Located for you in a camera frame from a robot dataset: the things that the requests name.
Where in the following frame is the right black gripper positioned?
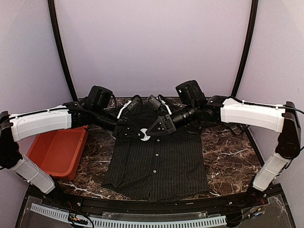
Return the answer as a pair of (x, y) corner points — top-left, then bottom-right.
(146, 101), (199, 134)

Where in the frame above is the black pinstriped shirt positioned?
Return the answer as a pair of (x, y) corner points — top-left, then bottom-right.
(101, 99), (210, 203)

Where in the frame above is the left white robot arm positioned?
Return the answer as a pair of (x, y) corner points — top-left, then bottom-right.
(0, 102), (146, 207)

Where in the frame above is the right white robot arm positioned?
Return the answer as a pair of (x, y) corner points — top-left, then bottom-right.
(146, 95), (304, 206)

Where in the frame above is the black brooch stand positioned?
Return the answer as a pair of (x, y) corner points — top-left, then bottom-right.
(227, 123), (249, 136)

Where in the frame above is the orange plastic bin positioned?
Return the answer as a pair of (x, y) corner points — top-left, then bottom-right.
(28, 126), (88, 180)

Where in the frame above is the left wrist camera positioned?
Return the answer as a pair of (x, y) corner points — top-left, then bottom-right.
(88, 85), (113, 109)

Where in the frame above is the black front rail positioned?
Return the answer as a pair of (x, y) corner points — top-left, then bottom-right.
(19, 184), (289, 219)

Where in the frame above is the white slotted cable duct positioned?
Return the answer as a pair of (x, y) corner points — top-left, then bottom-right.
(30, 203), (227, 228)

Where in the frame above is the right black frame post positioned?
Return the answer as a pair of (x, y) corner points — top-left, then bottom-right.
(231, 0), (259, 97)

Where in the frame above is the black frame post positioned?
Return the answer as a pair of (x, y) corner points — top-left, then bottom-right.
(47, 0), (78, 101)
(231, 0), (259, 97)

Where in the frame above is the left black frame post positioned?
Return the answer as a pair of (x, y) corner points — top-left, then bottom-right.
(47, 0), (78, 101)

